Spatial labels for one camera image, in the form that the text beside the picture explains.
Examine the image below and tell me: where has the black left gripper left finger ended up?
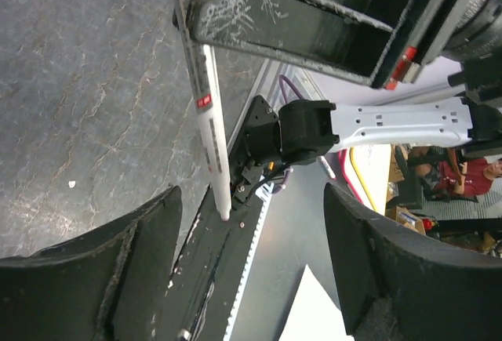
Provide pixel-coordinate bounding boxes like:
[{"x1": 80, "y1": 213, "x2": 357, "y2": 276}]
[{"x1": 1, "y1": 187, "x2": 182, "y2": 340}]

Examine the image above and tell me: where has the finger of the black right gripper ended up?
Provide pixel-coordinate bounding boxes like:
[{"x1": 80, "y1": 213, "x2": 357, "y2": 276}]
[{"x1": 187, "y1": 0, "x2": 392, "y2": 85}]

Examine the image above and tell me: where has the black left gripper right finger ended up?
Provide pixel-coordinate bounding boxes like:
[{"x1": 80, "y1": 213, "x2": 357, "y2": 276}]
[{"x1": 323, "y1": 184, "x2": 501, "y2": 340}]

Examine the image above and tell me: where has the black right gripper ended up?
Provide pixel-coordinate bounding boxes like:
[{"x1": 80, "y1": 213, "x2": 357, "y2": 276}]
[{"x1": 370, "y1": 0, "x2": 501, "y2": 89}]

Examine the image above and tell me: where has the white marker with magenta cap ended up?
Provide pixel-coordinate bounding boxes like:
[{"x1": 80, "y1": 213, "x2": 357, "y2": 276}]
[{"x1": 174, "y1": 0, "x2": 231, "y2": 221}]

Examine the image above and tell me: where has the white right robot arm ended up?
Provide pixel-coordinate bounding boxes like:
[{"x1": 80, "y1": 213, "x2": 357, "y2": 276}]
[{"x1": 185, "y1": 0, "x2": 501, "y2": 162}]

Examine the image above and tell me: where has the white paper sheet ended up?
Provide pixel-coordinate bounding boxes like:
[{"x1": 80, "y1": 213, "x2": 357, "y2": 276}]
[{"x1": 279, "y1": 265, "x2": 355, "y2": 341}]

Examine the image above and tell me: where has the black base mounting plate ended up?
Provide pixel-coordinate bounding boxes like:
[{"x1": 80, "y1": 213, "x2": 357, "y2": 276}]
[{"x1": 152, "y1": 190, "x2": 264, "y2": 340}]

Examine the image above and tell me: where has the seated person in red shirt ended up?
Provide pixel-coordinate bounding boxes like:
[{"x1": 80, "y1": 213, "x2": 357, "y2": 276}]
[{"x1": 407, "y1": 147, "x2": 502, "y2": 201}]

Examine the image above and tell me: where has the red capped marker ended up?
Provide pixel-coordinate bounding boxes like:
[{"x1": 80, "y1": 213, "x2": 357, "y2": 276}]
[{"x1": 318, "y1": 156, "x2": 336, "y2": 180}]

